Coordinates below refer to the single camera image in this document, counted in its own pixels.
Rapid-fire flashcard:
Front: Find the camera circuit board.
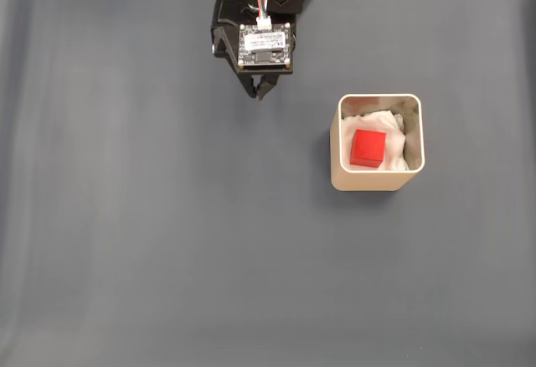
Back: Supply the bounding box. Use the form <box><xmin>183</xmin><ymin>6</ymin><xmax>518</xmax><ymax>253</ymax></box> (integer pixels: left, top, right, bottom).
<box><xmin>237</xmin><ymin>23</ymin><xmax>293</xmax><ymax>71</ymax></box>

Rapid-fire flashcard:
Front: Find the red cube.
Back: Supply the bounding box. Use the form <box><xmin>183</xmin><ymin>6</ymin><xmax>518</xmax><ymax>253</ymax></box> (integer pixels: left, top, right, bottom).
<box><xmin>349</xmin><ymin>128</ymin><xmax>387</xmax><ymax>168</ymax></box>

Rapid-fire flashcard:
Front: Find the white crumpled tissue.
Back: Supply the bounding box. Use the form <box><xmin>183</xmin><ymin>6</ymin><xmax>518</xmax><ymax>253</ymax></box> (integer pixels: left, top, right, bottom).
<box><xmin>341</xmin><ymin>109</ymin><xmax>410</xmax><ymax>172</ymax></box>

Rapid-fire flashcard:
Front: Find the beige square box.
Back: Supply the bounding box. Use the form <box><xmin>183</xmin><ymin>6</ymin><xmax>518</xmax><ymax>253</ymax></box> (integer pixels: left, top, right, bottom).
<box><xmin>329</xmin><ymin>93</ymin><xmax>426</xmax><ymax>194</ymax></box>

